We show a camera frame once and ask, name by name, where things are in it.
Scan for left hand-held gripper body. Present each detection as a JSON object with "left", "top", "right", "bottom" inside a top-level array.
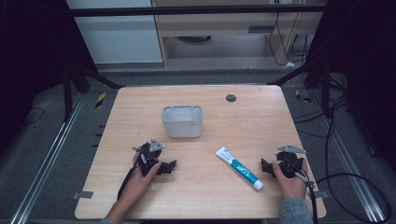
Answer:
[{"left": 133, "top": 137, "right": 166, "bottom": 177}]

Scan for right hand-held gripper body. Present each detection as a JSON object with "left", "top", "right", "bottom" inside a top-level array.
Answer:
[{"left": 275, "top": 144, "right": 308, "bottom": 180}]

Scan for white and teal toothpaste tube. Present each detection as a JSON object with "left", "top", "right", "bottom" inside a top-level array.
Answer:
[{"left": 215, "top": 146, "right": 264, "bottom": 191}]

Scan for grey plastic container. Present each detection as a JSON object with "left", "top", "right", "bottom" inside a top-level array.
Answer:
[{"left": 161, "top": 105, "right": 205, "bottom": 139}]

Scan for person's right hand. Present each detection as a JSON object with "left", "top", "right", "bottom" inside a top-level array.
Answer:
[{"left": 271, "top": 158, "right": 309, "bottom": 201}]

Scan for person's left hand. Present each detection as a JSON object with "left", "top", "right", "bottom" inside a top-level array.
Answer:
[{"left": 120, "top": 161, "right": 163, "bottom": 207}]

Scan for grey tape strip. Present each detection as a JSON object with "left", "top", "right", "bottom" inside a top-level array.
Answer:
[
  {"left": 71, "top": 190, "right": 94, "bottom": 201},
  {"left": 307, "top": 189, "right": 330, "bottom": 200}
]

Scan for yellow and black tape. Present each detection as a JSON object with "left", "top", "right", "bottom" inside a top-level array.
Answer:
[
  {"left": 294, "top": 89, "right": 313, "bottom": 104},
  {"left": 94, "top": 91, "right": 107, "bottom": 109}
]

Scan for black metal stand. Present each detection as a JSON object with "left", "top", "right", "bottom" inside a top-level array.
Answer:
[
  {"left": 61, "top": 62, "right": 125, "bottom": 123},
  {"left": 266, "top": 57, "right": 347, "bottom": 119}
]

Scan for white cabinet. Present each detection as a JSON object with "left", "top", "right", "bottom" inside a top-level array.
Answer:
[{"left": 65, "top": 0, "right": 164, "bottom": 65}]

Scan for black curtain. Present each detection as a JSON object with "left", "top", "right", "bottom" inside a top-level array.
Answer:
[
  {"left": 306, "top": 0, "right": 396, "bottom": 174},
  {"left": 0, "top": 0, "right": 98, "bottom": 153}
]

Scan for light wooden desk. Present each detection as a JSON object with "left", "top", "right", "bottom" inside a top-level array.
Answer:
[{"left": 150, "top": 0, "right": 325, "bottom": 69}]

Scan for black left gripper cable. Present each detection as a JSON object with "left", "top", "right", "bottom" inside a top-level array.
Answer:
[{"left": 116, "top": 146, "right": 148, "bottom": 202}]

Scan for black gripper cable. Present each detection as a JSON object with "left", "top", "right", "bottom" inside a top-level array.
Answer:
[
  {"left": 116, "top": 146, "right": 148, "bottom": 202},
  {"left": 293, "top": 170, "right": 319, "bottom": 224}
]

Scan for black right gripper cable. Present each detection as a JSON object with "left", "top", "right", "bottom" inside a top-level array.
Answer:
[{"left": 293, "top": 170, "right": 319, "bottom": 224}]

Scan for aluminium floor rail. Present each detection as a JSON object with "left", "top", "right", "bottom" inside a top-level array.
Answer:
[
  {"left": 310, "top": 89, "right": 388, "bottom": 224},
  {"left": 8, "top": 92, "right": 86, "bottom": 224}
]

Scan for black looped floor cable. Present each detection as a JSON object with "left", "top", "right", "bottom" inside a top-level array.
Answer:
[{"left": 316, "top": 102, "right": 392, "bottom": 224}]

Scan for thin black floor cable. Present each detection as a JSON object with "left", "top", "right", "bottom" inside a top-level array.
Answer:
[{"left": 21, "top": 106, "right": 45, "bottom": 126}]

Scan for black hanging desk cables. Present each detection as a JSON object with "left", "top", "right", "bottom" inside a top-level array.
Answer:
[{"left": 268, "top": 0, "right": 312, "bottom": 67}]

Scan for black metal frame bar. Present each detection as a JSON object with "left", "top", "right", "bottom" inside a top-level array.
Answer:
[{"left": 68, "top": 3, "right": 329, "bottom": 18}]

